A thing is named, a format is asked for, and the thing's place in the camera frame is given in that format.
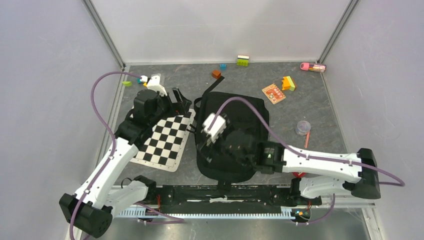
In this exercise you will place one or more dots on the red window toy brick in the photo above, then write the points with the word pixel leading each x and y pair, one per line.
pixel 298 174

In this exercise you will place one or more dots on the black student backpack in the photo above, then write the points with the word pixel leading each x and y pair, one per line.
pixel 242 138

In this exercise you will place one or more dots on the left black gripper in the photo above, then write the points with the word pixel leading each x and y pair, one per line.
pixel 180 107

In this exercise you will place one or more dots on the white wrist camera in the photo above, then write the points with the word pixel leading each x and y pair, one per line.
pixel 153 83
pixel 213 128

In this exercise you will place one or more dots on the pink capped marker tube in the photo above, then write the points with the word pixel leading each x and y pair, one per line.
pixel 313 67

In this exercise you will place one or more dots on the green half round block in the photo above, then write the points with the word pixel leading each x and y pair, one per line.
pixel 127 83

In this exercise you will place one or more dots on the orange green block stack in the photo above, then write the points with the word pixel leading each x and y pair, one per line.
pixel 288 84

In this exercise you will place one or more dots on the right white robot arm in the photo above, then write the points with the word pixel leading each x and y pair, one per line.
pixel 347 173

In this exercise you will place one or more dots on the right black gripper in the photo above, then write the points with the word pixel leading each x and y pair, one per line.
pixel 206 148

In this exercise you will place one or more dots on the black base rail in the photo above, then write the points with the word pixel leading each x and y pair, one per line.
pixel 239 202

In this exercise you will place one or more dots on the green white block stack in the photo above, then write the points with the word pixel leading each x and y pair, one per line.
pixel 243 60

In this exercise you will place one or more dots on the small orange spiral notebook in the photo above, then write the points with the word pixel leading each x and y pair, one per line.
pixel 274 93

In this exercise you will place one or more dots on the black white chessboard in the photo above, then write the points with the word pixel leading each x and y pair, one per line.
pixel 164 149

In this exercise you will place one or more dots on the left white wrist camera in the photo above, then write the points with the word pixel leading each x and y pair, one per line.
pixel 153 83

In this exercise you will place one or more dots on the small blue block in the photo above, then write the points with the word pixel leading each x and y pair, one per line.
pixel 223 66

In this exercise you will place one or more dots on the clear round glitter jar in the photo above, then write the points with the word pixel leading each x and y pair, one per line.
pixel 303 127

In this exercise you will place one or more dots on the brown orange cube block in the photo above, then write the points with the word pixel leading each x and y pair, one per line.
pixel 216 74

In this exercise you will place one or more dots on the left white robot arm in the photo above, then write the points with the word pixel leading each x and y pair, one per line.
pixel 92 208

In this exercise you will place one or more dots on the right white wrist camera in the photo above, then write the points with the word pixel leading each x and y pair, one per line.
pixel 213 128

